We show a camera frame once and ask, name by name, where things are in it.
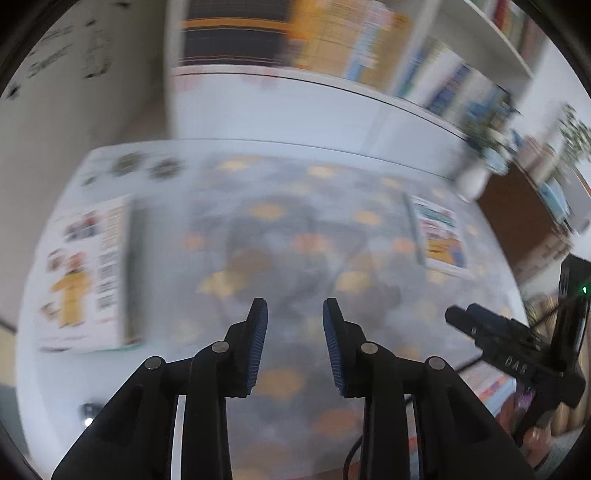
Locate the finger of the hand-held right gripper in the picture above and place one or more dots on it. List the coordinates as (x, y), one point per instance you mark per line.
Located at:
(466, 323)
(494, 318)

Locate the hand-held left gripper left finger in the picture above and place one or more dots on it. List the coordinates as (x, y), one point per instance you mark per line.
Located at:
(259, 341)

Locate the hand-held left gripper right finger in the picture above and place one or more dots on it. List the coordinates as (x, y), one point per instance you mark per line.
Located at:
(331, 346)

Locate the person's right hand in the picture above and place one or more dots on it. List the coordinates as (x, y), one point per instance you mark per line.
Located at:
(538, 438)

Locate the yellow chick cartoon book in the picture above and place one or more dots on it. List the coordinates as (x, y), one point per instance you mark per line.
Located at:
(443, 240)

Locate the brown wooden cabinet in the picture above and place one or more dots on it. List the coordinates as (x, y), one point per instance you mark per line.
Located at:
(517, 221)

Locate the white ribbed vase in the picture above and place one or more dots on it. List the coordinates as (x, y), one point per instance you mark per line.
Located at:
(473, 182)

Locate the light blue box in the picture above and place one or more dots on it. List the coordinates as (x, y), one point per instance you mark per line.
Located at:
(554, 194)

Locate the blue and white flowers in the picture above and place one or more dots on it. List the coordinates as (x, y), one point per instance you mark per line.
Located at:
(489, 134)

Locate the white comic panel book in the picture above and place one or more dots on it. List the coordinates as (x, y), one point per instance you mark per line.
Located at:
(83, 277)

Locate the green leafy plant sprigs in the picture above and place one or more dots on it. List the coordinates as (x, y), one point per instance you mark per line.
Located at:
(575, 134)

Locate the row of blue and white books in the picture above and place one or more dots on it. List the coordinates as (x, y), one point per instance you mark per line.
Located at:
(452, 87)

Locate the white bookshelf cabinet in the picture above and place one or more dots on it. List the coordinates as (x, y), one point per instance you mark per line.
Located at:
(277, 106)

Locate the row of red-spined books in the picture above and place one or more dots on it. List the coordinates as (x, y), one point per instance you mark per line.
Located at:
(512, 23)

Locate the row of black books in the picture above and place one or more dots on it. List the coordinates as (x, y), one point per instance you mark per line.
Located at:
(231, 41)

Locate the row of yellow-spined books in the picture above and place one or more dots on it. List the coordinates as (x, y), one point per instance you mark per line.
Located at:
(341, 41)

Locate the cartoon wall decal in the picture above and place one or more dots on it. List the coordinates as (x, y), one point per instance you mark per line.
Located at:
(11, 91)

